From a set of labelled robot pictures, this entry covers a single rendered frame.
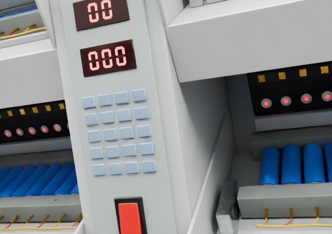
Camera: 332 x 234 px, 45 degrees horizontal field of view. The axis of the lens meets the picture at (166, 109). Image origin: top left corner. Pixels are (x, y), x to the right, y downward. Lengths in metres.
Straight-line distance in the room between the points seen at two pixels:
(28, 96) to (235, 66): 0.18
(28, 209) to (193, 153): 0.21
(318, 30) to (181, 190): 0.15
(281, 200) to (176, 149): 0.11
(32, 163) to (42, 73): 0.23
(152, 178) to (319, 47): 0.15
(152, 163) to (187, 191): 0.03
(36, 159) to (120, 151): 0.26
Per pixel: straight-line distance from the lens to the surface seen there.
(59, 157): 0.54
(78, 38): 0.33
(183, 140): 0.31
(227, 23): 0.29
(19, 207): 0.48
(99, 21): 0.32
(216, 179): 0.38
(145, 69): 0.30
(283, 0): 0.29
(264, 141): 0.44
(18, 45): 0.42
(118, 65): 0.31
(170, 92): 0.30
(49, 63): 0.35
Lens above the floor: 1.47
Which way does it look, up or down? 3 degrees down
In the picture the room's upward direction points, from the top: 8 degrees counter-clockwise
